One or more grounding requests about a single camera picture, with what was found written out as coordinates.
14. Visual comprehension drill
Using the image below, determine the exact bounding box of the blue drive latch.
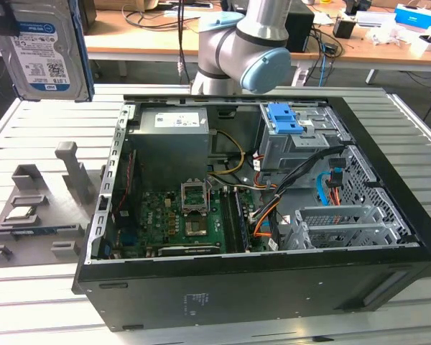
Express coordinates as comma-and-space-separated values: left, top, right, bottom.
268, 103, 306, 134

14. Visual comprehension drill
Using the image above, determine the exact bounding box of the blue network cable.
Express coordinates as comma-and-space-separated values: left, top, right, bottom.
318, 42, 328, 87

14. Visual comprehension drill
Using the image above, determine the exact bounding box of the orange wire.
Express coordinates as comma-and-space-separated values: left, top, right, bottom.
253, 204, 274, 239

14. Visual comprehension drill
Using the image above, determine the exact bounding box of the blue cardboard box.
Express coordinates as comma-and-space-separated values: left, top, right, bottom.
394, 3, 431, 28

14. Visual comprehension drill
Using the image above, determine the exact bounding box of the blue wire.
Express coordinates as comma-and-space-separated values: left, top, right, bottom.
318, 172, 334, 206

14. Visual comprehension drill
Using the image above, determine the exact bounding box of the metal drive cage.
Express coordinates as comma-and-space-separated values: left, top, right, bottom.
256, 103, 351, 184

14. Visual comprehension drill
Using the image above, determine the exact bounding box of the wooden desk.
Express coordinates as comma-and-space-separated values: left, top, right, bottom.
0, 0, 431, 86

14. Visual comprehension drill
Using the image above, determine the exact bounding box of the metal disk bay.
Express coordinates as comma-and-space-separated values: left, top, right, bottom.
283, 206, 410, 251

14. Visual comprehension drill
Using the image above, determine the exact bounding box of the yellow wire bundle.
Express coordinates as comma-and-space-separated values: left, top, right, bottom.
208, 129, 246, 177

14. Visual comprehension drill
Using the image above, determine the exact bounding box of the installed RAM stick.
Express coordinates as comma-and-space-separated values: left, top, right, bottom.
234, 190, 253, 252

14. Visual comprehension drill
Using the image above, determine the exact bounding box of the grey power supply unit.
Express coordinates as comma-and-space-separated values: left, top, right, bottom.
129, 107, 216, 184

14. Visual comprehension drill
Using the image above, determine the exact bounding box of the silver CPU chip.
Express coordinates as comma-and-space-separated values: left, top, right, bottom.
6, 206, 35, 220

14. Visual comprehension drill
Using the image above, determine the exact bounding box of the black graphics card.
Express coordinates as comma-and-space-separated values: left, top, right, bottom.
157, 245, 222, 257

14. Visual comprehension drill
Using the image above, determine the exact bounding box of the grey parts rack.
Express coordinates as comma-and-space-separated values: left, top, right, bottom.
0, 141, 105, 269

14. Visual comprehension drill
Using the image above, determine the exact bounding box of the metal socket cover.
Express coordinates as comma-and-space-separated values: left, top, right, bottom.
180, 178, 211, 216

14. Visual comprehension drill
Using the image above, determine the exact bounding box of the black speaker box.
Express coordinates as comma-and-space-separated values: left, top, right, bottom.
285, 3, 315, 53

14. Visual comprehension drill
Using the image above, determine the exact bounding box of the small black box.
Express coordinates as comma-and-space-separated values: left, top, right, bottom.
333, 17, 356, 40

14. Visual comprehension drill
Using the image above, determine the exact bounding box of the thin black cable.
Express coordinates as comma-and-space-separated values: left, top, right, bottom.
177, 0, 195, 82

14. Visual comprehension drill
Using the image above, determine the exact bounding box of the CPU socket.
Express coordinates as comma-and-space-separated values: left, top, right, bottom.
185, 216, 211, 238

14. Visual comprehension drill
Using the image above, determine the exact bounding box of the black open PC case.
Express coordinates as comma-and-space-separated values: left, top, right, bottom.
70, 93, 431, 334

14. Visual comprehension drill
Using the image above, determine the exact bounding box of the RAM stick blue label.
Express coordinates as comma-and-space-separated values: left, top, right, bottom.
12, 225, 76, 236

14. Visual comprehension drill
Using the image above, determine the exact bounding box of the green motherboard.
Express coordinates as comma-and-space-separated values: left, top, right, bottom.
116, 188, 270, 258

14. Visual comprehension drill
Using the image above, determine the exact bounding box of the hard disk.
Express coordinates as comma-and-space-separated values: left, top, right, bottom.
0, 0, 96, 104

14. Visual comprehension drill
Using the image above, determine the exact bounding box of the black sleeved wire bundle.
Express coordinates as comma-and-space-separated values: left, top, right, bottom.
269, 145, 346, 249

